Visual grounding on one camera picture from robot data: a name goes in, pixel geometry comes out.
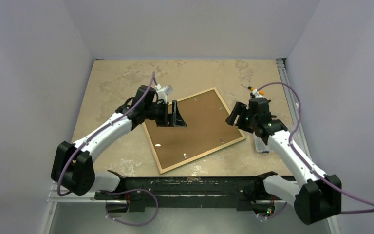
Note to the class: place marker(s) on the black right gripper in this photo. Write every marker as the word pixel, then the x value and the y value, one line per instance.
pixel 242 117

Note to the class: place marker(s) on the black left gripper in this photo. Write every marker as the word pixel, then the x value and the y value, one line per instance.
pixel 170 120

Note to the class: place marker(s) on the yellow handled screwdriver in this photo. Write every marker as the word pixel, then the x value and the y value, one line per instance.
pixel 252 88

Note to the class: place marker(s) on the green wooden picture frame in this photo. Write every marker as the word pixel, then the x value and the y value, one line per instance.
pixel 206 125

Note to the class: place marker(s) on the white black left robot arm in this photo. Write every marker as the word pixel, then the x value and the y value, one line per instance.
pixel 73 167

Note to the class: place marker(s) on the clear plastic box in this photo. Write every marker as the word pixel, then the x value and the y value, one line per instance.
pixel 260 146

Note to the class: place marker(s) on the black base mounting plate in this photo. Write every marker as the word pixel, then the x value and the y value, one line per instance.
pixel 260 205

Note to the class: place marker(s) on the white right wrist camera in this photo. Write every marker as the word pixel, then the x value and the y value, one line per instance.
pixel 256 94

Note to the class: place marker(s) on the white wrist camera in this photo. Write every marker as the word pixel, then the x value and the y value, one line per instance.
pixel 163 92
pixel 256 94

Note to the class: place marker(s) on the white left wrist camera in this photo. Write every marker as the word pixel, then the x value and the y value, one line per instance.
pixel 163 92

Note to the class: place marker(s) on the aluminium right side rail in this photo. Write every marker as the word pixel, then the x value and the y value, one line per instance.
pixel 293 105

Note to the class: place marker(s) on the aluminium rail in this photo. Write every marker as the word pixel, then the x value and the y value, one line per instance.
pixel 293 105
pixel 54 197

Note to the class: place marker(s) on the aluminium front rail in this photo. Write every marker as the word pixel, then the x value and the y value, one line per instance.
pixel 54 197

